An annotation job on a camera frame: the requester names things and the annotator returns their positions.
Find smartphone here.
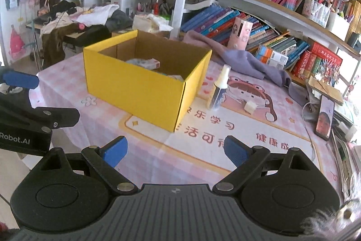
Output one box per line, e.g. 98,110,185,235
314,96,335,141

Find pink purple cloth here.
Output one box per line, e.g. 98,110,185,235
183,30,308,106

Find orange white carton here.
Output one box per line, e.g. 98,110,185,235
255,45,289,70

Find pink small carton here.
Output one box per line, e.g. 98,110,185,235
145,59,161,70

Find pen holder with brushes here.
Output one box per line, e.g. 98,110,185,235
152,0,171,16

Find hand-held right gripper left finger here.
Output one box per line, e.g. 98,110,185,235
34,135,139,196

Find colourful pen pack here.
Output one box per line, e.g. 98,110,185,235
319,59,340,86

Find fluffy grey sleeve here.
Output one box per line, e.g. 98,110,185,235
302,182,361,236

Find pink cylindrical device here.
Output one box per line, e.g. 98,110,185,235
227,16,252,51

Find white t-shirt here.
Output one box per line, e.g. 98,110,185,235
69,4,120,27

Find stack of magazines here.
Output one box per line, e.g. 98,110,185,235
333,128,361,193

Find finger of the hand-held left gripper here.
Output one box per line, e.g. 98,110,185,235
0,69,40,93
33,107,81,130

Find brown cloth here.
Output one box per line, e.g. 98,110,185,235
42,23,82,69

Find white pen cup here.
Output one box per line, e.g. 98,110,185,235
327,12,350,41
303,1,330,28

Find row of blue books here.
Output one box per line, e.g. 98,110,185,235
180,4,311,63

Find pink printed table mat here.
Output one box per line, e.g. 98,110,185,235
28,52,347,202

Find yellow cardboard box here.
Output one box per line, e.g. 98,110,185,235
83,30,213,133

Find brown paper notebook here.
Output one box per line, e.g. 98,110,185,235
306,76,345,106

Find black cloth bundle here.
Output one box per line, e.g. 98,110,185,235
63,25,112,48

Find light blue packet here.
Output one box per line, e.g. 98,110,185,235
125,58,150,68

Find dark grey garment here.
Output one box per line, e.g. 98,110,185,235
106,9,133,33

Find small white cube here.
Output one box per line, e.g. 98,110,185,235
244,100,258,114

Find thick red books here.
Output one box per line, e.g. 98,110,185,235
292,42,343,80

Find white spray bottle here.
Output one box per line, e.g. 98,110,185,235
207,64,232,110

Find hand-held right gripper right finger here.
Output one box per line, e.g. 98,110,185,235
212,135,320,196

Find white charging cable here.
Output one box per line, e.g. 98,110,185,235
302,101,319,121

